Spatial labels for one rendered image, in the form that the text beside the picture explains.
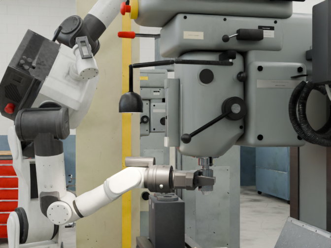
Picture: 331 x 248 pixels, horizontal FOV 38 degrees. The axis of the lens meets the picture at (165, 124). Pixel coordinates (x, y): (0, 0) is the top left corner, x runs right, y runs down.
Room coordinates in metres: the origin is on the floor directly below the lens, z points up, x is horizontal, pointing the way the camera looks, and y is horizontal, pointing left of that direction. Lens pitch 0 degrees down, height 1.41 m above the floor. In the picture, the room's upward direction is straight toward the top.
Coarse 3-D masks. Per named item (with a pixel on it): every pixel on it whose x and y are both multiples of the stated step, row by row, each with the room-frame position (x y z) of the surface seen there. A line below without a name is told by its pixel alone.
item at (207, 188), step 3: (198, 174) 1.52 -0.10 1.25; (201, 174) 1.50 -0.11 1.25; (204, 174) 1.49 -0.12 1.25; (207, 174) 1.49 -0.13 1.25; (210, 174) 1.50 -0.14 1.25; (210, 177) 1.50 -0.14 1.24; (198, 186) 1.52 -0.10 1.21; (201, 186) 1.50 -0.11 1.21; (204, 186) 1.49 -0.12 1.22; (207, 186) 1.49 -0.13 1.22; (210, 186) 1.50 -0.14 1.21; (198, 189) 1.52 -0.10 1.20; (201, 189) 1.50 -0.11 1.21; (204, 189) 1.49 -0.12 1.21; (207, 189) 1.49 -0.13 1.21; (210, 189) 1.50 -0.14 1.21
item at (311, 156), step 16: (320, 96) 1.55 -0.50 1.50; (320, 112) 1.55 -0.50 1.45; (304, 160) 1.65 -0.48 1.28; (320, 160) 1.55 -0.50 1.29; (304, 176) 1.65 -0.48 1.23; (320, 176) 1.55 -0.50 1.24; (304, 192) 1.65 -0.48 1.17; (320, 192) 1.55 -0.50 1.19; (304, 208) 1.65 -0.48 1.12; (320, 208) 1.55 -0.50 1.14; (320, 224) 1.55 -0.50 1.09
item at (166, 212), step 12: (156, 192) 2.08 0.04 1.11; (156, 204) 1.89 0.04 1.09; (168, 204) 1.90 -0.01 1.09; (180, 204) 1.91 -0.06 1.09; (156, 216) 1.89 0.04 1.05; (168, 216) 1.90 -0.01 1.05; (180, 216) 1.91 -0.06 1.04; (156, 228) 1.89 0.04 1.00; (168, 228) 1.90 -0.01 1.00; (180, 228) 1.91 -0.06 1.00; (156, 240) 1.89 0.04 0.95; (168, 240) 1.90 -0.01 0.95; (180, 240) 1.91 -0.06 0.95
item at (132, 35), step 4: (120, 32) 1.55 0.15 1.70; (124, 32) 1.55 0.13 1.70; (128, 32) 1.55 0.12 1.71; (132, 32) 1.55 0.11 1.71; (120, 36) 1.55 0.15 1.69; (124, 36) 1.55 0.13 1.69; (128, 36) 1.55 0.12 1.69; (132, 36) 1.55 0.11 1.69; (136, 36) 1.56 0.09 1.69; (140, 36) 1.57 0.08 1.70; (144, 36) 1.57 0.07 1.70; (148, 36) 1.57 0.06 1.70; (152, 36) 1.57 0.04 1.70; (156, 36) 1.58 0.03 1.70; (160, 36) 1.58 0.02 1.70
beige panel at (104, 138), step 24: (96, 0) 3.15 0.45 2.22; (120, 24) 3.18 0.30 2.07; (120, 48) 3.18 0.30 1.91; (120, 72) 3.18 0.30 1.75; (96, 96) 3.15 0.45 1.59; (120, 96) 3.18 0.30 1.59; (96, 120) 3.15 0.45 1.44; (120, 120) 3.18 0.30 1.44; (96, 144) 3.15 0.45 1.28; (120, 144) 3.18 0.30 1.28; (96, 168) 3.15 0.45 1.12; (120, 168) 3.18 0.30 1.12; (96, 216) 3.15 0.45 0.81; (120, 216) 3.18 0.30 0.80; (96, 240) 3.15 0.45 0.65; (120, 240) 3.18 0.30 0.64
